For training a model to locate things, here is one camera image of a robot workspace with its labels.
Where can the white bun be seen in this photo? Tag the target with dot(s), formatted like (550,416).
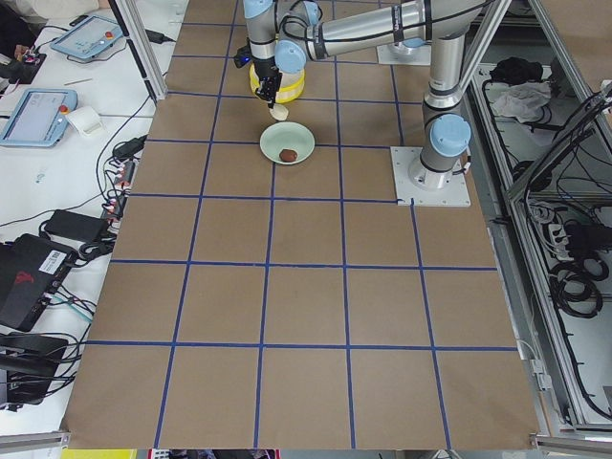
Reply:
(279,112)

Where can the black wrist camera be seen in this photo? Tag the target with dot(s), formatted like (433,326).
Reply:
(242,56)

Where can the black device bottom left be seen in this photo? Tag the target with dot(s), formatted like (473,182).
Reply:
(28,366)

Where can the black power strip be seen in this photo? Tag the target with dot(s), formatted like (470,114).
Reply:
(119,176)

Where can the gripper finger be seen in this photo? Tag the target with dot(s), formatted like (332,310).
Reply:
(262,90)
(272,87)

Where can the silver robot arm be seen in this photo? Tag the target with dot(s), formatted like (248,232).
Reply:
(411,45)
(284,35)

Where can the blue teach pendant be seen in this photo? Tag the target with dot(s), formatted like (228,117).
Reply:
(89,38)
(40,118)

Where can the yellow steamer tier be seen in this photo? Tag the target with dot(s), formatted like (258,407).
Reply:
(290,92)
(289,82)

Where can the brown bun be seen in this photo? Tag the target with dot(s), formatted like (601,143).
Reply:
(288,156)

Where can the black computer box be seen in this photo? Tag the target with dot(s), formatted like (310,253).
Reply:
(32,269)

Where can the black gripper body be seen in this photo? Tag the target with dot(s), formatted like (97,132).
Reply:
(264,69)

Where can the near blue teach pendant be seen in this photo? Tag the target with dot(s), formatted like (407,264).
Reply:
(40,118)

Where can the far blue teach pendant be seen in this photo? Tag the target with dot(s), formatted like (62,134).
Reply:
(89,38)

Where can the black power adapter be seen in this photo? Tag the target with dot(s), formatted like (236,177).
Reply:
(74,226)

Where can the white cloth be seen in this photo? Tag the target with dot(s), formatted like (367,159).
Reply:
(523,102)

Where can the light green plate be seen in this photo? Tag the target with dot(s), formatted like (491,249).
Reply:
(287,135)

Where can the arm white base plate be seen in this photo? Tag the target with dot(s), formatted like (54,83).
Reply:
(417,186)
(393,54)

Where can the black cloth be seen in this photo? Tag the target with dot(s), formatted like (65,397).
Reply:
(516,70)

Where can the aluminium frame post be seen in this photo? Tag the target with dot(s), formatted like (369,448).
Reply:
(132,27)

